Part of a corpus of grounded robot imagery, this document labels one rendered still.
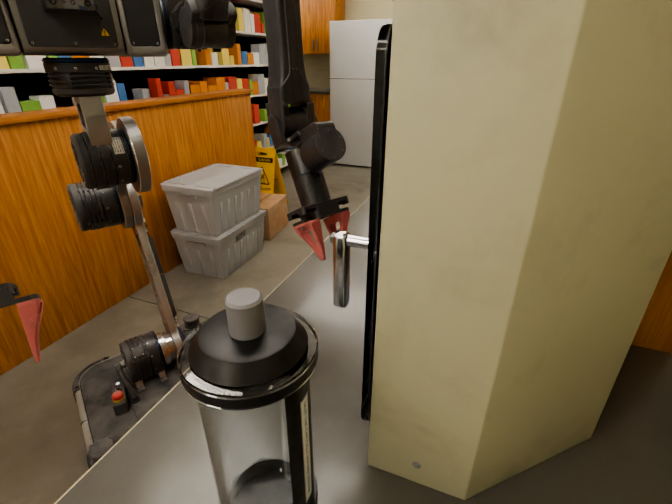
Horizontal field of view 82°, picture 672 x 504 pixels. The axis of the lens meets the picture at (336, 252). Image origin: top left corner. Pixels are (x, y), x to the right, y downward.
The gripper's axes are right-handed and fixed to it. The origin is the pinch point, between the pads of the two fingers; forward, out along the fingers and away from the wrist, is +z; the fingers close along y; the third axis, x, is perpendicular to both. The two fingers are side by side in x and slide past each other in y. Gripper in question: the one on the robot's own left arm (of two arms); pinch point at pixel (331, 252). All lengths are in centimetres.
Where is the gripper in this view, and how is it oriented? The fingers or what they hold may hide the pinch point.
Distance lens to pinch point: 71.6
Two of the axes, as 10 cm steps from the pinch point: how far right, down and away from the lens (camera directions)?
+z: 3.0, 9.5, 0.4
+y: 7.9, -2.7, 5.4
